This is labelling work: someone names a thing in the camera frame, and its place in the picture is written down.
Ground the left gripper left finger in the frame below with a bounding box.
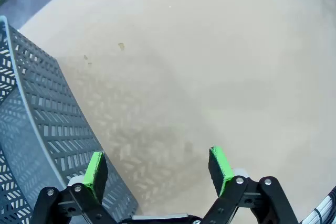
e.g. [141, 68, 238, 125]
[31, 151, 116, 224]

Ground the grey plastic lattice basket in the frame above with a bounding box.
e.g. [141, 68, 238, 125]
[0, 15, 139, 224]

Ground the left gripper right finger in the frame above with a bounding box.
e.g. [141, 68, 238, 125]
[202, 145, 299, 224]

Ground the grey white cable bundle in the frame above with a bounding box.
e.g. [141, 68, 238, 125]
[301, 184, 336, 224]

